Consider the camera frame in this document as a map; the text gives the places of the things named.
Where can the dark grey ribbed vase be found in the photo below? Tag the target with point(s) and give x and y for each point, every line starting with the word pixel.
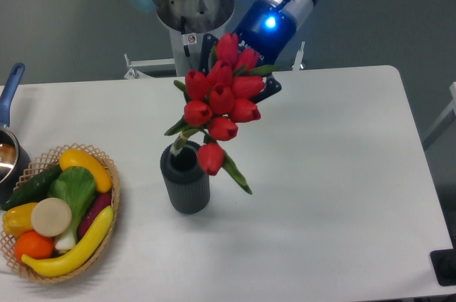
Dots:
pixel 187 184

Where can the woven wicker basket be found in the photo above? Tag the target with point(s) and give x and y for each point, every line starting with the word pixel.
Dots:
pixel 40 163

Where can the yellow bell pepper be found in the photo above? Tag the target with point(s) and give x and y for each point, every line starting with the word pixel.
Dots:
pixel 17 220

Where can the purple sweet potato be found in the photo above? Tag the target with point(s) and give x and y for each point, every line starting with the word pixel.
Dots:
pixel 101 201

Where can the green bok choy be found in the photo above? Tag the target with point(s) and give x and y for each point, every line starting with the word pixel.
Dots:
pixel 75 186

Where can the beige round onion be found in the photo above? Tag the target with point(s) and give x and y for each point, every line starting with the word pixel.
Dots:
pixel 51 217

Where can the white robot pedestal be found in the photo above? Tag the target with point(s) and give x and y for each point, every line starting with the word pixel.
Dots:
pixel 187 42

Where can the red tulip bouquet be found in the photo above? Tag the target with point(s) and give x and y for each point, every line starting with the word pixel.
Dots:
pixel 218 101

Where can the white frame at right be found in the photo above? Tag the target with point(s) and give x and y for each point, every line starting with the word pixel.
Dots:
pixel 441 122

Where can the blue handled saucepan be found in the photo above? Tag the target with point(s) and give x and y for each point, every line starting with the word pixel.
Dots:
pixel 14 158

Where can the short yellow squash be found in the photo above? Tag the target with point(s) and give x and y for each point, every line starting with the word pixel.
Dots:
pixel 80 158

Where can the green cucumber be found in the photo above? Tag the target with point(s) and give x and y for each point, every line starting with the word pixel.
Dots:
pixel 34 189

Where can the orange fruit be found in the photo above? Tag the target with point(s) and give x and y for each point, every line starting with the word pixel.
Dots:
pixel 33 245

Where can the black device at edge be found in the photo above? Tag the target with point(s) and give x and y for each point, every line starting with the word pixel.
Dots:
pixel 443 262

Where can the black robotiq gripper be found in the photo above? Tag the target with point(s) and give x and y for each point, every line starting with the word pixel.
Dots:
pixel 262 29

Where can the long yellow squash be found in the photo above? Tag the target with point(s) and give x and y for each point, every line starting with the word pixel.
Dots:
pixel 79 254

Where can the white metal base frame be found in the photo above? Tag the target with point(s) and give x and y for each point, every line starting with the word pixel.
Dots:
pixel 165 68

